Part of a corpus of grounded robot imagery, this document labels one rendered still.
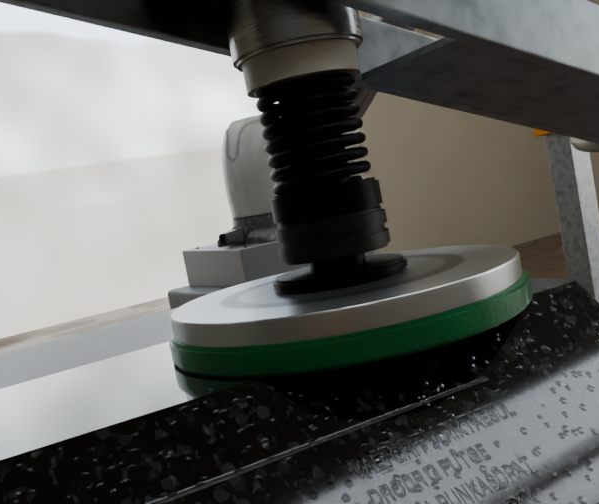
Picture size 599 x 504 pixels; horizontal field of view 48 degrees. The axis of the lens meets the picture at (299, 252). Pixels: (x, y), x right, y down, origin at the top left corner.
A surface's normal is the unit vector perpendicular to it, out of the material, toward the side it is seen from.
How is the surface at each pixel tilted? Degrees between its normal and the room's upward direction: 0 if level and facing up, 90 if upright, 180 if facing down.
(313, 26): 90
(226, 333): 90
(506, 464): 45
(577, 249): 90
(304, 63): 90
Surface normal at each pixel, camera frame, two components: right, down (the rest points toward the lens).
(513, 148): 0.50, -0.03
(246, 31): -0.65, 0.18
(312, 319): -0.21, 0.11
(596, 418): 0.18, -0.70
